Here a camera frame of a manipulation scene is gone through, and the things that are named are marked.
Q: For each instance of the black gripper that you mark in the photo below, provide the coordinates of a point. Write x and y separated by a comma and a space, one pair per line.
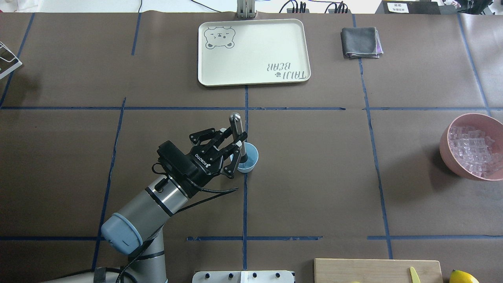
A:
201, 168

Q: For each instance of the steel muddler black tip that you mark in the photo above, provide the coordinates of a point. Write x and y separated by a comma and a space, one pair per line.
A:
237, 130

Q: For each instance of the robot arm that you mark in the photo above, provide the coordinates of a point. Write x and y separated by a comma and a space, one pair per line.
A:
136, 229

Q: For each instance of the light blue cup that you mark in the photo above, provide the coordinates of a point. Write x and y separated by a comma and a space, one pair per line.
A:
249, 160

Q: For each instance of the pile of ice cubes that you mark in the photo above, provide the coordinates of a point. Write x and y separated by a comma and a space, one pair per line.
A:
472, 148

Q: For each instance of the cream bear tray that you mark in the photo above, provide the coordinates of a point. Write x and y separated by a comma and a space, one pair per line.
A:
251, 52

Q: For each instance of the bamboo cutting board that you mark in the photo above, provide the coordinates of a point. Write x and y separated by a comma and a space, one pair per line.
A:
375, 270

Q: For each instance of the grey folded cloth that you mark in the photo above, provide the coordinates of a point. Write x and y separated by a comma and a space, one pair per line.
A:
361, 42

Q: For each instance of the yellow plastic knife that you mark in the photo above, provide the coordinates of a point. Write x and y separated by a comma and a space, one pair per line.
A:
414, 276

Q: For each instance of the pink bowl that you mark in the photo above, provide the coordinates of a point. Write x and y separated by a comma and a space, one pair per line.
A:
490, 126

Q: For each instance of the lemon near board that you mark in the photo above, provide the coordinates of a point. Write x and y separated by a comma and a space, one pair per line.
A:
458, 276

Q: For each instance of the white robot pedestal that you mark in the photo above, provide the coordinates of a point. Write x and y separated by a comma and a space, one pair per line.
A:
245, 276

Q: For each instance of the aluminium frame post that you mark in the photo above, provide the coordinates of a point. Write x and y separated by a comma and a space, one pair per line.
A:
246, 9

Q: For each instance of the white wire cup rack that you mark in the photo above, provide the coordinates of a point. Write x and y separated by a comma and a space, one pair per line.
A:
9, 62

